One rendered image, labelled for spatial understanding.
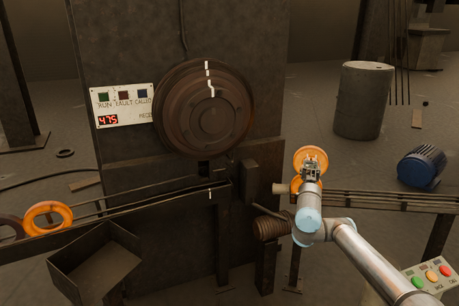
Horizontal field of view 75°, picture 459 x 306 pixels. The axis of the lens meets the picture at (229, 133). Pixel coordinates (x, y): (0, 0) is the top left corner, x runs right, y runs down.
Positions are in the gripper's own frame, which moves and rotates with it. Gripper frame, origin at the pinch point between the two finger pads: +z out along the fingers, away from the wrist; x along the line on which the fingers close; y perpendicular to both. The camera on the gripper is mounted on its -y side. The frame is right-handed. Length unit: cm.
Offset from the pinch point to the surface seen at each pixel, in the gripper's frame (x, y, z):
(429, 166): -104, -98, 110
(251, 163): 29.2, -14.6, 6.4
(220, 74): 41, 37, 6
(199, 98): 46, 33, -7
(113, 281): 70, -15, -64
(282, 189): 11.9, -25.3, 0.9
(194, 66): 51, 42, 3
